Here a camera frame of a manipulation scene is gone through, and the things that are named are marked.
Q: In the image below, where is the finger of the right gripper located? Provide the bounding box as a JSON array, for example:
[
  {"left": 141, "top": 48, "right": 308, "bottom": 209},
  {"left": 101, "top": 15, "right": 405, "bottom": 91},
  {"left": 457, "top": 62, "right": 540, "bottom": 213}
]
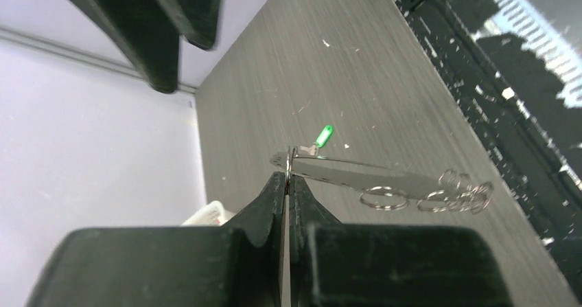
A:
[
  {"left": 156, "top": 0, "right": 221, "bottom": 50},
  {"left": 69, "top": 0, "right": 180, "bottom": 94}
]

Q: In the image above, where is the white plastic basket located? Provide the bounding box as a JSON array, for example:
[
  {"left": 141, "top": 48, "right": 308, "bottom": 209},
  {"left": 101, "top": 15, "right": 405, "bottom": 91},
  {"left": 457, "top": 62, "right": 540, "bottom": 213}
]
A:
[{"left": 182, "top": 201, "right": 235, "bottom": 226}]

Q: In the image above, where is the key with green tag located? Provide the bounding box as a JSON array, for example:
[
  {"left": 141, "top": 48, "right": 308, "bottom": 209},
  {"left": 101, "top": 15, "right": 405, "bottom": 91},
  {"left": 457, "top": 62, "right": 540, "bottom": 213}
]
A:
[{"left": 299, "top": 125, "right": 334, "bottom": 156}]

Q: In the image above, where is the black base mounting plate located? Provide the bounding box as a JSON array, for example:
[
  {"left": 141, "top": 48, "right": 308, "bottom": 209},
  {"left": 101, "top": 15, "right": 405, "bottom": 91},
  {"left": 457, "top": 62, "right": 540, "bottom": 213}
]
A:
[{"left": 395, "top": 0, "right": 581, "bottom": 297}]

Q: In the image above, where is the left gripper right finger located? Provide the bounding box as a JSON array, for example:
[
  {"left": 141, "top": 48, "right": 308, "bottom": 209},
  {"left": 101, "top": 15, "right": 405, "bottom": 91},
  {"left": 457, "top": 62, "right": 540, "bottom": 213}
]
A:
[{"left": 289, "top": 176, "right": 513, "bottom": 306}]

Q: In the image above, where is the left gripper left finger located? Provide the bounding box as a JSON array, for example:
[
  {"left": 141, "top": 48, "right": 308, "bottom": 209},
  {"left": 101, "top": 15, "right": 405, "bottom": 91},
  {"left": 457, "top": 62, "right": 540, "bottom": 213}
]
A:
[{"left": 27, "top": 172, "right": 286, "bottom": 306}]

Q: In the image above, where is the large metal keyring holder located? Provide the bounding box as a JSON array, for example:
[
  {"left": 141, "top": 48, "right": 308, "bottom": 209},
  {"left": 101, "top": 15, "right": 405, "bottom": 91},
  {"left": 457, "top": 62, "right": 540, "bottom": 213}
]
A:
[{"left": 270, "top": 147, "right": 494, "bottom": 214}]

